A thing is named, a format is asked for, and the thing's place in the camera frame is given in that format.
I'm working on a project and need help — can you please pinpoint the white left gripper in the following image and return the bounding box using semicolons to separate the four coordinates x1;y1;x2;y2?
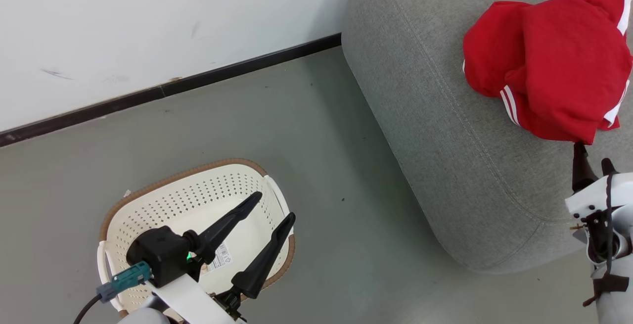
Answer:
148;191;296;324

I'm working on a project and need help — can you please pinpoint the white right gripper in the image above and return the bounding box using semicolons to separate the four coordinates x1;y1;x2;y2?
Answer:
565;142;633;265

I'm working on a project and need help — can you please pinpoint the grey fabric sofa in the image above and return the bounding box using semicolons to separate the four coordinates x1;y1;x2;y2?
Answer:
341;0;633;273

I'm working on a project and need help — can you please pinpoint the white barcode sticker label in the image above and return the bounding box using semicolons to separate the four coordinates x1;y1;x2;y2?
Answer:
200;242;233;274

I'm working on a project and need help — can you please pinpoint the cream perforated laundry basket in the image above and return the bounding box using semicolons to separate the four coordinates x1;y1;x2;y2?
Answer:
97;158;296;317

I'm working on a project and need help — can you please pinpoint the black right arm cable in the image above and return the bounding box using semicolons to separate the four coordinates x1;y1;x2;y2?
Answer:
606;172;616;278

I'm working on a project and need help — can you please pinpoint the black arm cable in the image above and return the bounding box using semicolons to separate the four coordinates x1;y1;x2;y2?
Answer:
606;172;616;278
74;294;102;324

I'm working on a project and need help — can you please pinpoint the black cable strap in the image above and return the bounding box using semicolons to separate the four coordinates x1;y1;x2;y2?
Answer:
584;274;630;308

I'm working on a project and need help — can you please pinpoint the teal cable connector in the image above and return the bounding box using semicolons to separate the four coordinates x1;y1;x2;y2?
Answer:
96;261;151;304

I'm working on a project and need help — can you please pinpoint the black wall baseboard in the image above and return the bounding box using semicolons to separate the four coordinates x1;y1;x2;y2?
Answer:
0;32;343;147

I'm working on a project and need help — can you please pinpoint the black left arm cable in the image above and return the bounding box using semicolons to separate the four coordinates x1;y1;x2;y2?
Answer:
74;294;102;324

